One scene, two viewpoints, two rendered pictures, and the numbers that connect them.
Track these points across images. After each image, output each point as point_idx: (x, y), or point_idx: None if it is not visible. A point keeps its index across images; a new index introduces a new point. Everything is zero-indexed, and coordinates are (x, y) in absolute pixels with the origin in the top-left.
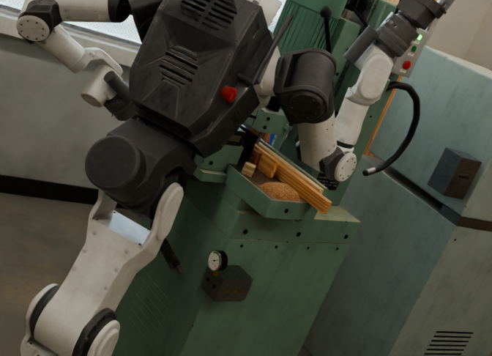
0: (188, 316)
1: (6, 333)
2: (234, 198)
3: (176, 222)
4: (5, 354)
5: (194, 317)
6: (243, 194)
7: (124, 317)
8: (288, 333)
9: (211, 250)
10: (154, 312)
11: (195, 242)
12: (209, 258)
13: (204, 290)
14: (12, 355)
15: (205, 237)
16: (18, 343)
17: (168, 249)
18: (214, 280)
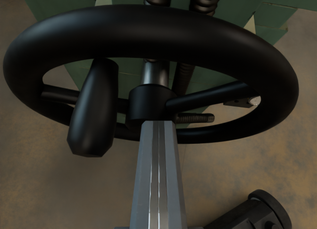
0: (197, 108)
1: (71, 186)
2: (275, 14)
3: (135, 68)
4: (94, 198)
5: (205, 108)
6: (308, 0)
7: (119, 118)
8: None
9: (219, 75)
10: None
11: None
12: (252, 99)
13: (230, 105)
14: (96, 192)
15: (203, 69)
16: (85, 182)
17: (190, 121)
18: (247, 100)
